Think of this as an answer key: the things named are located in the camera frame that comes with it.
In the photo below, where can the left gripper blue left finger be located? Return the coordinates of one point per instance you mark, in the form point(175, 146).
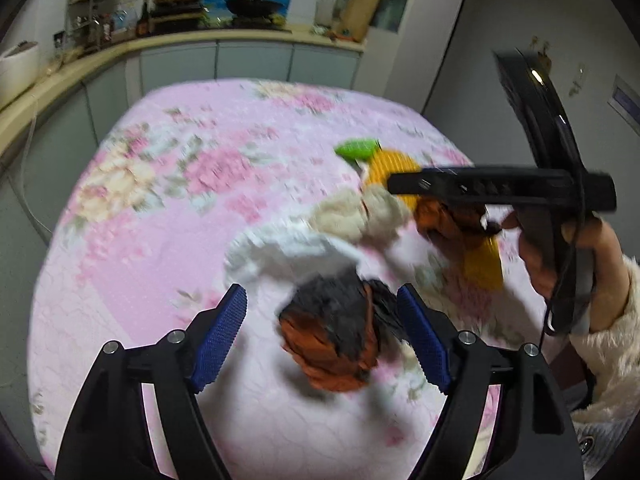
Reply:
point(212, 333)

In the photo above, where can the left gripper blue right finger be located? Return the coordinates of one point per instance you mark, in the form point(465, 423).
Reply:
point(426, 331)

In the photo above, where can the white tissue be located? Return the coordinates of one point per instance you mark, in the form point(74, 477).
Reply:
point(286, 250)

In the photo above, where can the yellow corrugated sponge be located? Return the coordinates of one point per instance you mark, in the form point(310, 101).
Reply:
point(465, 226)

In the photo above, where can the beige cloth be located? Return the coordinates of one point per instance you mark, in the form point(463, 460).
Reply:
point(372, 215)

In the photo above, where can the green snack wrapper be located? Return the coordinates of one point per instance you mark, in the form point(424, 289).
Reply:
point(358, 150)

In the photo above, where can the fluffy white sleeve forearm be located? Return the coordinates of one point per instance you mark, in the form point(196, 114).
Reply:
point(612, 356)

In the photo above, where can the kitchen counter cabinets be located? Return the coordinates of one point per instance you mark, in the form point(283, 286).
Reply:
point(93, 92)

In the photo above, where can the person's right hand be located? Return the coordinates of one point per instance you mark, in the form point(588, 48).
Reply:
point(589, 286)

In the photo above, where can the pink floral tablecloth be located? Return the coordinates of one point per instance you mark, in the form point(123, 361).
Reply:
point(200, 186)

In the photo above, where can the wooden cutting board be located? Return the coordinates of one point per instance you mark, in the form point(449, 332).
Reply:
point(356, 18)

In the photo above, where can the black wok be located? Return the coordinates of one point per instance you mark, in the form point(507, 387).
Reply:
point(254, 12)

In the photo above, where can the white rice cooker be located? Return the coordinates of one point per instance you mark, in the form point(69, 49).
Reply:
point(19, 67)

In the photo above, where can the metal spice rack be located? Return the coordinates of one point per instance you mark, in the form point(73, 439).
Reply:
point(84, 23)

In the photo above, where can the wall electrical panel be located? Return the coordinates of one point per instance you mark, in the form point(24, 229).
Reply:
point(626, 102)

